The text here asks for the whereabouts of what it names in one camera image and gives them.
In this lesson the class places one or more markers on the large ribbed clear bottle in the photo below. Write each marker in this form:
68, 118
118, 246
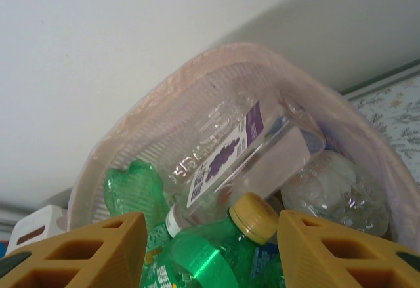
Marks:
331, 196

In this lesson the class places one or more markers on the purple label clear bottle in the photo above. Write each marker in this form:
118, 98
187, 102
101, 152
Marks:
229, 156

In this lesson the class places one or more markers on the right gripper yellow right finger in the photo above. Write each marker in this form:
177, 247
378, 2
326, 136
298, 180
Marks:
302, 255

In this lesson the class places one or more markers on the beige slatted plastic bin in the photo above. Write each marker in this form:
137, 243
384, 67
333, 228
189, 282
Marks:
170, 137

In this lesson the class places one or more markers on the green bottle yellow cap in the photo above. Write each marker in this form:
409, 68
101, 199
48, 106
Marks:
210, 252
131, 183

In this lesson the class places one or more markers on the floral patterned tablecloth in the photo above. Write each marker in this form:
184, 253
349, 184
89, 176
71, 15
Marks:
393, 120

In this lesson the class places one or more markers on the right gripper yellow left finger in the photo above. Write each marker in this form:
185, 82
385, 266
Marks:
124, 252

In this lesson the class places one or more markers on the aluminium back rail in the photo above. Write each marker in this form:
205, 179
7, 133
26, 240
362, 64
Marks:
387, 78

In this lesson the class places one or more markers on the white tissue box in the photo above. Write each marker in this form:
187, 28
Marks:
33, 225

